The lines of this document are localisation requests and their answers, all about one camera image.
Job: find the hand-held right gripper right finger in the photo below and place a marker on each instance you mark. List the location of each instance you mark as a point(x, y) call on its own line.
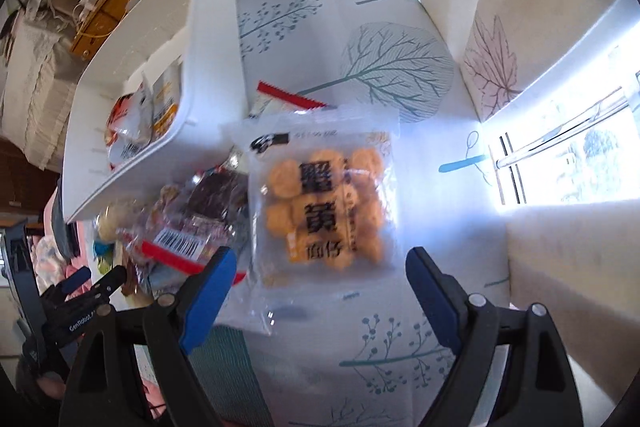
point(434, 297)

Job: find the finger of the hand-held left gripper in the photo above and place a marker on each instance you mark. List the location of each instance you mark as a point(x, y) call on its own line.
point(112, 279)
point(77, 279)

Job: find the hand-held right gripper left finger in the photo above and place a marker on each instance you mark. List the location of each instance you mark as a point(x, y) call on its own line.
point(210, 292)

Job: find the blue foil snack packet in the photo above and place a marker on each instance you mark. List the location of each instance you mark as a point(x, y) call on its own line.
point(102, 251)

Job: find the clear red-label snack packet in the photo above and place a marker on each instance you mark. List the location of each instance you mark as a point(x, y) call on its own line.
point(175, 247)

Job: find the dark brown snack packet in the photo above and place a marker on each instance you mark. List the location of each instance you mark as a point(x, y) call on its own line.
point(215, 197)

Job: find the clear round biscuit packet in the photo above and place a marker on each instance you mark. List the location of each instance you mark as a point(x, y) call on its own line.
point(325, 207)

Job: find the red-edged snack packet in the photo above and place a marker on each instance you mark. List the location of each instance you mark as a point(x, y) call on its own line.
point(282, 96)

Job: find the white plastic storage bin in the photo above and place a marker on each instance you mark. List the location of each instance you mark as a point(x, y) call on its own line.
point(210, 57)

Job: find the floral blanket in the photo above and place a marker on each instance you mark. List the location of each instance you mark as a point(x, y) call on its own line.
point(46, 252)

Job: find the dark grey bag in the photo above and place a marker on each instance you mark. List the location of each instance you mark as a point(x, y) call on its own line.
point(62, 227)

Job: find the dark wooden cabinet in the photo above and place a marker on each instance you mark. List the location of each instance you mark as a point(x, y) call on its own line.
point(25, 177)

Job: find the red and white snack packet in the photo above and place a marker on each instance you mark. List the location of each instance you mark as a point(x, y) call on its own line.
point(125, 127)

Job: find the orange and white snack packet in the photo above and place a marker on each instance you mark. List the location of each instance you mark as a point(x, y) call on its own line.
point(165, 107)

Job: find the window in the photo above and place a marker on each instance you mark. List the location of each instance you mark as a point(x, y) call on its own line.
point(565, 157)

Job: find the white lace cloth cover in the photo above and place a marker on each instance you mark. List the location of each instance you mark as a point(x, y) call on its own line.
point(35, 72)

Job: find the white power strip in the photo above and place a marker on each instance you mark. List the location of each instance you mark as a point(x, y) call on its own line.
point(89, 3)

